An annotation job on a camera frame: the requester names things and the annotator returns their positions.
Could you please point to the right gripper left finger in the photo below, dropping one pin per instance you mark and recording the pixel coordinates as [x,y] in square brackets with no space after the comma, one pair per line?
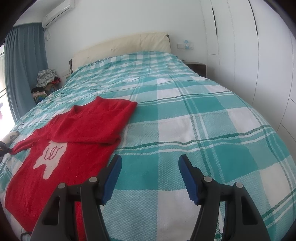
[58,220]

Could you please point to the dark wooden nightstand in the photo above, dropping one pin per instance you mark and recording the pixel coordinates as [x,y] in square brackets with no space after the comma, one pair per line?
[199,68]

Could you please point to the teal plaid bed cover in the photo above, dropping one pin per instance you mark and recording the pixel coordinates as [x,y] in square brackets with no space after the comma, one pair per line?
[178,113]

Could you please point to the white air conditioner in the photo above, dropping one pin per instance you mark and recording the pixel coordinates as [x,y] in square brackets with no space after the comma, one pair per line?
[57,12]

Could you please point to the blue curtain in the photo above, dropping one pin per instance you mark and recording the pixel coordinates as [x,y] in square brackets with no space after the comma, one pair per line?
[24,57]

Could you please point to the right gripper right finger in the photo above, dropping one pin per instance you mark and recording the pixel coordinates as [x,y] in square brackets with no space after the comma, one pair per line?
[242,220]

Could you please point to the pile of clothes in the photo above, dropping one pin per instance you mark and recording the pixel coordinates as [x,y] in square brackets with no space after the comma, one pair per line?
[47,83]

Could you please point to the patterned cushion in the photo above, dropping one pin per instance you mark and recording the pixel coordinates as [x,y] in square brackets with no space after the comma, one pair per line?
[9,138]

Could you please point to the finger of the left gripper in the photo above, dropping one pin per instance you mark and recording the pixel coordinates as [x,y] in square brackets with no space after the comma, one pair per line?
[4,149]

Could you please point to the red knit sweater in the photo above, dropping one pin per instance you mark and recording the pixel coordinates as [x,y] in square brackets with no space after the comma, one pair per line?
[70,149]

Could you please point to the cream padded headboard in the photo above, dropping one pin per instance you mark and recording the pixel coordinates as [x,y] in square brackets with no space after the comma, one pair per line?
[124,45]

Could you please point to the white wardrobe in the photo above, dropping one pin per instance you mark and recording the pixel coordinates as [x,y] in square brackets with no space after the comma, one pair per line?
[251,51]

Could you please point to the wall switch panel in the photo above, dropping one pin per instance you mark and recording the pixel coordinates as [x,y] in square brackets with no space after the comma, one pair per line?
[185,46]

